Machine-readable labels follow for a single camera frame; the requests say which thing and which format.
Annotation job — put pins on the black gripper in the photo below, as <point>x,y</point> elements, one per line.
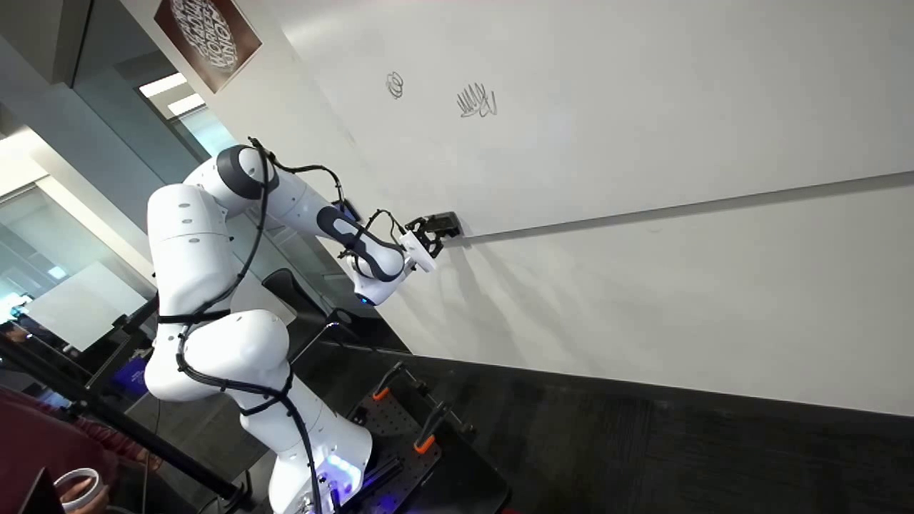
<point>422,241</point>

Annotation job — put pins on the black whiteboard duster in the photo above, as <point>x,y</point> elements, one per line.
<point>446,226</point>

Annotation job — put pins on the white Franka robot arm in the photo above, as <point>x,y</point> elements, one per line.
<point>204,248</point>

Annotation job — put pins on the white wall whiteboard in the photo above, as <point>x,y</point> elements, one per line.
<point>668,105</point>

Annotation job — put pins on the brown framed wall picture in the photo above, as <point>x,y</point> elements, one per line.
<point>204,39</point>

